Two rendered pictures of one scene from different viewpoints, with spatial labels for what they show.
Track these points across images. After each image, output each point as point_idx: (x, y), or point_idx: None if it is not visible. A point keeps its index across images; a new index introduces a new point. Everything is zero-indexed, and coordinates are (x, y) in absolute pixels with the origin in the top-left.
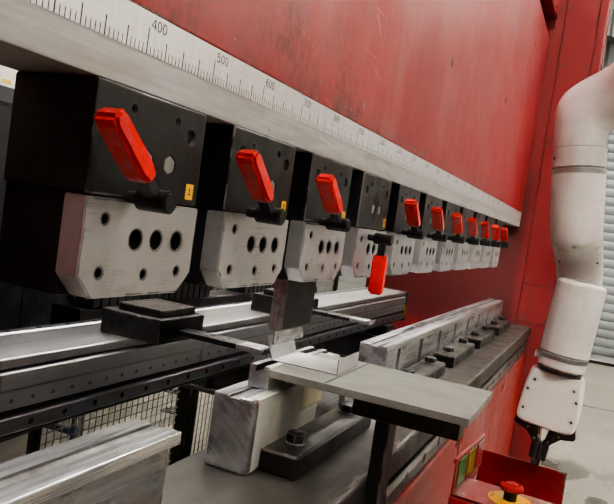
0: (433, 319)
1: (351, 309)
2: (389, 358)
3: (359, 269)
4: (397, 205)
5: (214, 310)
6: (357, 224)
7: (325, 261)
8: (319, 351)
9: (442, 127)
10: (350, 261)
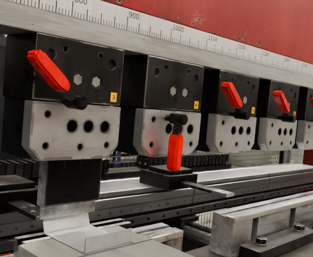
0: None
1: (252, 181)
2: (239, 227)
3: (155, 148)
4: (218, 88)
5: (103, 183)
6: (145, 105)
7: (84, 140)
8: (119, 224)
9: (287, 20)
10: (139, 140)
